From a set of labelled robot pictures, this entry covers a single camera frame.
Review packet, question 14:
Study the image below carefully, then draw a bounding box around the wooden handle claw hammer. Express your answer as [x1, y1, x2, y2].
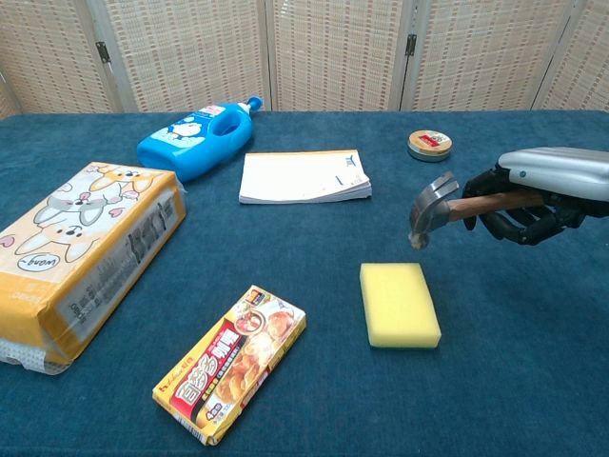
[408, 170, 544, 251]

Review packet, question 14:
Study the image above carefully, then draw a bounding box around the curry roux box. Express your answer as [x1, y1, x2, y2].
[151, 284, 307, 447]

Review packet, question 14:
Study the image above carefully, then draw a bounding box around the yellow sponge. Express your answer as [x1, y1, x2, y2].
[359, 262, 442, 349]

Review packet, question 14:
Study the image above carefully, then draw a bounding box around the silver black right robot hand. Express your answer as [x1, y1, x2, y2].
[463, 146, 609, 247]

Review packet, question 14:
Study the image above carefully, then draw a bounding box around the blue pump bottle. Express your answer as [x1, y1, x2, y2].
[136, 94, 265, 183]

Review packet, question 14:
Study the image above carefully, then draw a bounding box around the white notepad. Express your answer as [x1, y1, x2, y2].
[238, 149, 373, 205]

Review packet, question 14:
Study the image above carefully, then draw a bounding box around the woven folding screen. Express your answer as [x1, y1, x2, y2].
[0, 0, 609, 120]

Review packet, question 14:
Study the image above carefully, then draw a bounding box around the round gold tin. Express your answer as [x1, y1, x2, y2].
[407, 129, 453, 164]

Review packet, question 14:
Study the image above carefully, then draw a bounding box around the orange corgi tissue pack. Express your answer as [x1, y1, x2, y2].
[0, 161, 187, 376]

